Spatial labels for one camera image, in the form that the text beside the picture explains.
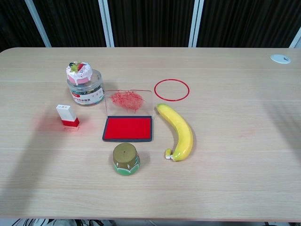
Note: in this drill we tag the yellow banana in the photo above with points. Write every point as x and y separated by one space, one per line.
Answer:
182 131

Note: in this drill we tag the white partition post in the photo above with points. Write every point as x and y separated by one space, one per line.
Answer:
195 23
296 41
38 23
107 23

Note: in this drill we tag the red and white stamp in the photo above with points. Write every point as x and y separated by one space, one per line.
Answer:
67 114

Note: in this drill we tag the red ink pad with clear lid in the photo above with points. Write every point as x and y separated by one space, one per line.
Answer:
128 128

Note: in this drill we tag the olive green upturned cup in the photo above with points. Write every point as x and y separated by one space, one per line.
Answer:
124 155

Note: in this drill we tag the pink toy cake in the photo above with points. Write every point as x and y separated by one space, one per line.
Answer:
78 75

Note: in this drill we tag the clear plastic jar of clips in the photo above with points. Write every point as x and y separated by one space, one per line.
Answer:
90 95

